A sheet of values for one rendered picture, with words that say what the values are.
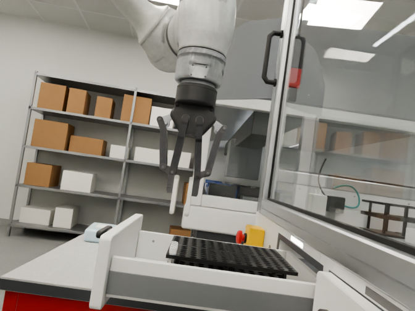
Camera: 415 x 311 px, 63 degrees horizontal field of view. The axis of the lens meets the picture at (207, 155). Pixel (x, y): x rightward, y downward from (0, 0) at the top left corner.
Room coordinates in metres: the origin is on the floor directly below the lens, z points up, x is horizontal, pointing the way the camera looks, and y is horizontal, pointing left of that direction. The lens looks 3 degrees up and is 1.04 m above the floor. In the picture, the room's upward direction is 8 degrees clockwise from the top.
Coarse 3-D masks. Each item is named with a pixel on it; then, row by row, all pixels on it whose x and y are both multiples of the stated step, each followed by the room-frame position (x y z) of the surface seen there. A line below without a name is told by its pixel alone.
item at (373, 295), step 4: (368, 288) 0.39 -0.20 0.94; (368, 292) 0.38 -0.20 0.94; (372, 292) 0.38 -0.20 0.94; (376, 292) 0.37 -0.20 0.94; (372, 296) 0.38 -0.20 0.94; (376, 296) 0.37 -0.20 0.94; (380, 296) 0.36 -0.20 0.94; (376, 300) 0.37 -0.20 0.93; (380, 300) 0.36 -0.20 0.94; (384, 300) 0.35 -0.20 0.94; (380, 304) 0.36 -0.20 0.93; (384, 304) 0.35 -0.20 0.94; (388, 304) 0.34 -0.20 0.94; (392, 304) 0.34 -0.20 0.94; (388, 308) 0.34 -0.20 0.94; (392, 308) 0.34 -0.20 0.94; (396, 308) 0.33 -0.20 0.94
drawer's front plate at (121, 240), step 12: (132, 216) 0.75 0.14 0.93; (120, 228) 0.59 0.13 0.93; (132, 228) 0.69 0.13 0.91; (108, 240) 0.52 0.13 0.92; (120, 240) 0.59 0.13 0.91; (132, 240) 0.71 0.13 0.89; (108, 252) 0.52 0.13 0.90; (120, 252) 0.61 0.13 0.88; (132, 252) 0.73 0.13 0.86; (96, 264) 0.52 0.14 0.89; (108, 264) 0.52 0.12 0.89; (96, 276) 0.52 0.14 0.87; (96, 288) 0.52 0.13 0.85; (96, 300) 0.52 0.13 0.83
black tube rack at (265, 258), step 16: (192, 240) 0.72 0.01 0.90; (208, 240) 0.75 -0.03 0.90; (192, 256) 0.59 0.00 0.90; (208, 256) 0.60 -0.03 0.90; (224, 256) 0.63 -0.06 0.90; (240, 256) 0.64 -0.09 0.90; (256, 256) 0.66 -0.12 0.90; (272, 256) 0.68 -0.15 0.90; (240, 272) 0.65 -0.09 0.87; (256, 272) 0.66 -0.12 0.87; (272, 272) 0.58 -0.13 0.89; (288, 272) 0.58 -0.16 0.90
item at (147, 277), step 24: (144, 240) 0.78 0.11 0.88; (168, 240) 0.78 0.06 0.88; (120, 264) 0.54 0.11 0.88; (144, 264) 0.54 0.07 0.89; (168, 264) 0.54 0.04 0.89; (120, 288) 0.53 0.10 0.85; (144, 288) 0.53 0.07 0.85; (168, 288) 0.53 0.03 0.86; (192, 288) 0.54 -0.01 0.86; (216, 288) 0.54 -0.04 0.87; (240, 288) 0.54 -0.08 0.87; (264, 288) 0.54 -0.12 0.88; (288, 288) 0.54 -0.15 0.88; (312, 288) 0.54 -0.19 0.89
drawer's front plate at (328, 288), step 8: (320, 272) 0.49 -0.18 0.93; (328, 272) 0.49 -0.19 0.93; (320, 280) 0.48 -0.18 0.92; (328, 280) 0.45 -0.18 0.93; (336, 280) 0.45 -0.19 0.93; (320, 288) 0.48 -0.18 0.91; (328, 288) 0.45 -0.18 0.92; (336, 288) 0.43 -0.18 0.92; (344, 288) 0.42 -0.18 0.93; (320, 296) 0.47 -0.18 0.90; (328, 296) 0.45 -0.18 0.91; (336, 296) 0.42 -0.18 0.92; (344, 296) 0.40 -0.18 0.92; (352, 296) 0.39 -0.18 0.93; (360, 296) 0.39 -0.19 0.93; (320, 304) 0.47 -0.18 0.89; (328, 304) 0.45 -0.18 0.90; (336, 304) 0.42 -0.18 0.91; (344, 304) 0.40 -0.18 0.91; (352, 304) 0.38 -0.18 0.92; (360, 304) 0.37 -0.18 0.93; (368, 304) 0.37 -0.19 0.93
